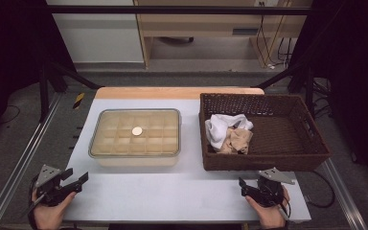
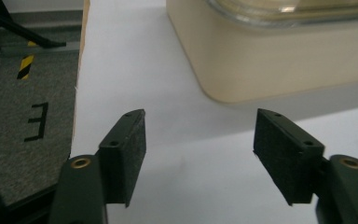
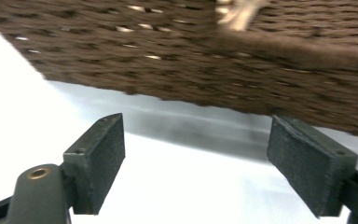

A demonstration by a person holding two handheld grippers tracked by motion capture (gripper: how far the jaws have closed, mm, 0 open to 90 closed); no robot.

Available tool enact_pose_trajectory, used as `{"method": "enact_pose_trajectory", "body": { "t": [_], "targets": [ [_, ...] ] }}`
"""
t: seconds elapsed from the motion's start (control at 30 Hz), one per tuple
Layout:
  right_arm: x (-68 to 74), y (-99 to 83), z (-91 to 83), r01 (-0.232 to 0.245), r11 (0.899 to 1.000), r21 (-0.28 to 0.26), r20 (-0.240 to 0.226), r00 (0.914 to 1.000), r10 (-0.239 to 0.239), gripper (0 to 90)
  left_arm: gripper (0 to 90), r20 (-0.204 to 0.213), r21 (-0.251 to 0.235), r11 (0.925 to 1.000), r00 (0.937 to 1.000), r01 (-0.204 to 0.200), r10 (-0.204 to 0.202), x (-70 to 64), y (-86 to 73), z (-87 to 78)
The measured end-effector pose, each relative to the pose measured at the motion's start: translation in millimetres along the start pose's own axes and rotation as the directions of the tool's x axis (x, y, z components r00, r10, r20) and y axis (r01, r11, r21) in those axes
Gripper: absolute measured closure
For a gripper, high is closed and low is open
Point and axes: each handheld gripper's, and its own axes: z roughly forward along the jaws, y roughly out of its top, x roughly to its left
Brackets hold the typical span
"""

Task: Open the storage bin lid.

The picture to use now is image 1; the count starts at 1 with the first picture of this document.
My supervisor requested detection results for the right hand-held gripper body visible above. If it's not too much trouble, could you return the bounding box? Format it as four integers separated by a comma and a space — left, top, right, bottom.
250, 167, 296, 208

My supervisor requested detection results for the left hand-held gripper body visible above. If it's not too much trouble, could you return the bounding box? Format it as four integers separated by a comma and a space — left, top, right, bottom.
23, 164, 77, 216

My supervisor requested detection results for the brown woven basket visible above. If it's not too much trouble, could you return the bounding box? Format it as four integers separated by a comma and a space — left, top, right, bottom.
198, 92, 332, 173

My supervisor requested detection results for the cream divided storage box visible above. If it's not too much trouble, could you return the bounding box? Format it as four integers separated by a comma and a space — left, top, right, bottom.
89, 109, 181, 168

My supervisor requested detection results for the clear lid with round knob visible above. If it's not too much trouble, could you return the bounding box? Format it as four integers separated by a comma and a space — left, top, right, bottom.
88, 108, 182, 160

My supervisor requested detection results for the person's right hand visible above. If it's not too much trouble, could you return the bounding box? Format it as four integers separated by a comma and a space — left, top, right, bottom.
244, 188, 291, 230

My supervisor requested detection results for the person's left hand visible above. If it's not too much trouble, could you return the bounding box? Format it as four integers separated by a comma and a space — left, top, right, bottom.
32, 191, 78, 230

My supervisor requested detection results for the black yellow striped tape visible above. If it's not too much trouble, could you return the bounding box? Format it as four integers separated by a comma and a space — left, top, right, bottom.
72, 92, 86, 110

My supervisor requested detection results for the black metal stand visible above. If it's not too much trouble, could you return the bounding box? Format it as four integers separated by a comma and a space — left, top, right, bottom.
254, 60, 317, 119
38, 60, 103, 124

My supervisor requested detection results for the white cabinet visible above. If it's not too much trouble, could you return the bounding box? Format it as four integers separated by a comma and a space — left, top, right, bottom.
46, 0, 146, 64

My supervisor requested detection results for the black curtain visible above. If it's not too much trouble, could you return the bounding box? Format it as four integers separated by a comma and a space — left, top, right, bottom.
0, 0, 78, 151
288, 0, 368, 190

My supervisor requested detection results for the wooden desk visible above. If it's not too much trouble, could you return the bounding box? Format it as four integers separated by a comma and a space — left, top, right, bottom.
133, 0, 314, 70

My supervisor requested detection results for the black crossbar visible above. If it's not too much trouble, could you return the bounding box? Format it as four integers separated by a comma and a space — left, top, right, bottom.
46, 4, 312, 16

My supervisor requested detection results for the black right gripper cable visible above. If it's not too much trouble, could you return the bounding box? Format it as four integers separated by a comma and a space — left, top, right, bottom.
277, 191, 292, 222

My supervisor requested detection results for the aluminium rail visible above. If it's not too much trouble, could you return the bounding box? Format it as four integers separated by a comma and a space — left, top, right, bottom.
322, 157, 368, 230
0, 92, 63, 230

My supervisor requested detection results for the black floor cable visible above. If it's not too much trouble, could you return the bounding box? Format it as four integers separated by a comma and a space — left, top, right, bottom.
304, 171, 336, 209

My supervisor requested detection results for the yellow cable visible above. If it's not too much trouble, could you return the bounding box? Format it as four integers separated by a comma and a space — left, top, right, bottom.
256, 0, 293, 67

